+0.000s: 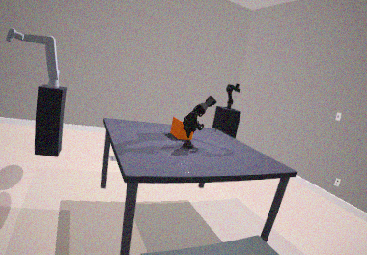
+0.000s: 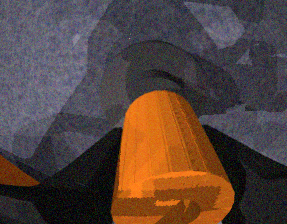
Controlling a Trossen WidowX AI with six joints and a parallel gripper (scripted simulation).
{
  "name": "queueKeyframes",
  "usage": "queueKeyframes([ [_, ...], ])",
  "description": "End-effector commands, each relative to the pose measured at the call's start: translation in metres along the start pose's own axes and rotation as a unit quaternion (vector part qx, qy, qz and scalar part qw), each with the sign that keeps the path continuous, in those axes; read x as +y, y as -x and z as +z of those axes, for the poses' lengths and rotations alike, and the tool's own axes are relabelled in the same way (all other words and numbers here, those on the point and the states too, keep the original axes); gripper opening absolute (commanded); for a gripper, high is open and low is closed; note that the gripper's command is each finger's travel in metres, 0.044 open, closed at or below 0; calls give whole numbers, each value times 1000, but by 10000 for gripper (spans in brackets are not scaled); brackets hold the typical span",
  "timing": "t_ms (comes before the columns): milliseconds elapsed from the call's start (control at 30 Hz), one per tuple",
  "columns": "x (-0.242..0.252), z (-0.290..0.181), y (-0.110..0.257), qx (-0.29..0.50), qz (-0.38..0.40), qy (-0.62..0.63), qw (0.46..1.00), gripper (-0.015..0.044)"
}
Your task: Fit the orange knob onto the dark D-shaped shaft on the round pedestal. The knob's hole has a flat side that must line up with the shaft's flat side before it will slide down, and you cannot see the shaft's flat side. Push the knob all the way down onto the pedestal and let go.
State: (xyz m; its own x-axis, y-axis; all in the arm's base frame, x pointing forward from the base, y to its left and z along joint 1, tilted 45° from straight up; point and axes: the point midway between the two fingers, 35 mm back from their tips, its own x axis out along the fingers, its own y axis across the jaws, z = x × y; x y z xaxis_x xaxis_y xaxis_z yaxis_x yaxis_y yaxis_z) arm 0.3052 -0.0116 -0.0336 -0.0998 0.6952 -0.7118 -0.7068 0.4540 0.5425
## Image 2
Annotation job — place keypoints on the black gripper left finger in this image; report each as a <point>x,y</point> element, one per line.
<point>79,194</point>

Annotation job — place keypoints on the orange knob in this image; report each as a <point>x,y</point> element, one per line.
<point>167,171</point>

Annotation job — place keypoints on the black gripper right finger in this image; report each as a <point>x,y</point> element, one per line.
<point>259,183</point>

